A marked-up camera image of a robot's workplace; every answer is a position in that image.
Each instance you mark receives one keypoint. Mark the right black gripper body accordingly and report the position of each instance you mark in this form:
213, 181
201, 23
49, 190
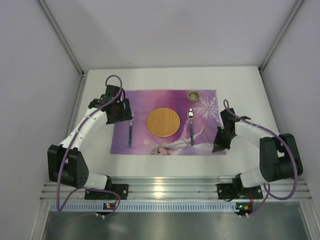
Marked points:
223, 138

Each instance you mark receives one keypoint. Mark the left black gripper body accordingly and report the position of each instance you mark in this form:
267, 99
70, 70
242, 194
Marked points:
125, 109

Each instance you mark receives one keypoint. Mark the fork with teal handle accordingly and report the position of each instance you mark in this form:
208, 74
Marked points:
131, 129

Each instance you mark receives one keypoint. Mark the round woven bamboo plate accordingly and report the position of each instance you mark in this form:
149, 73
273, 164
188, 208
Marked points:
163, 122

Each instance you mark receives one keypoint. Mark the purple printed placemat cloth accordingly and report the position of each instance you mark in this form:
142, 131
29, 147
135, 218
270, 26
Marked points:
143, 102

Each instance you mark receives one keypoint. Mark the spoon with teal handle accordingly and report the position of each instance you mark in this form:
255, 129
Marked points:
190, 116

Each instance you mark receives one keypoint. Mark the speckled ceramic cup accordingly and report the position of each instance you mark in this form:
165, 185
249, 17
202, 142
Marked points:
193, 96

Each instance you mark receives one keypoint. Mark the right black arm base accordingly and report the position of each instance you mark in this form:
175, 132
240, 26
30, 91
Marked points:
227, 192

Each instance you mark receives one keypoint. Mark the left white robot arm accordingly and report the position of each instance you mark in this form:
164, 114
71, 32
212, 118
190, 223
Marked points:
66, 163

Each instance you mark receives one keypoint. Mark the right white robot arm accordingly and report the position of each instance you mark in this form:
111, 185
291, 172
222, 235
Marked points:
279, 157

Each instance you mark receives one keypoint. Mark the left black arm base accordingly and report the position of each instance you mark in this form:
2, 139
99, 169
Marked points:
117, 191

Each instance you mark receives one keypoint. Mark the aluminium mounting rail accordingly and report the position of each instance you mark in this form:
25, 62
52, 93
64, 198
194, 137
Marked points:
176, 188

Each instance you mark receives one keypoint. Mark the perforated grey cable duct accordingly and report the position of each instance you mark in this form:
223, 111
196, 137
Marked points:
142, 207

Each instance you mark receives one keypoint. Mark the left aluminium frame post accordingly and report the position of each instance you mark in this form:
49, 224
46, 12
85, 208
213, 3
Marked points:
60, 35

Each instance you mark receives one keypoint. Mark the aluminium frame post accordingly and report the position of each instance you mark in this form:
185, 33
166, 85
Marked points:
60, 35
288, 21

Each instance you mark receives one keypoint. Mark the right aluminium frame post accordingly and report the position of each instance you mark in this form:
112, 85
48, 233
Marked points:
288, 21

